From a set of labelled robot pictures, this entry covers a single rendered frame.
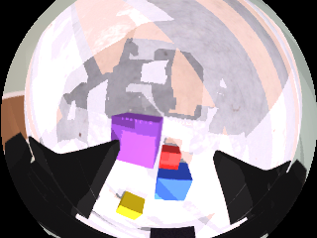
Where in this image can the purple block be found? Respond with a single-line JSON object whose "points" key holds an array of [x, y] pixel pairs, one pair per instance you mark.
{"points": [[139, 137]]}

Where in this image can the red block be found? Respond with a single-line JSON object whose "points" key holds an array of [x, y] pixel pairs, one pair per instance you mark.
{"points": [[169, 157]]}

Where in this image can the blue block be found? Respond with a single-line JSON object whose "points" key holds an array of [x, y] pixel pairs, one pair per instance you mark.
{"points": [[172, 184]]}

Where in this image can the yellow cube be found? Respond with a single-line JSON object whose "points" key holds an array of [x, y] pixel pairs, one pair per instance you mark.
{"points": [[131, 206]]}

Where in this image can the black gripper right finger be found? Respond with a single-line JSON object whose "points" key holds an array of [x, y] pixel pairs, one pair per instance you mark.
{"points": [[242, 184]]}

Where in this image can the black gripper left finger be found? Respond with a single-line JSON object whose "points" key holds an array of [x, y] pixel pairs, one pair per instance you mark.
{"points": [[80, 175]]}

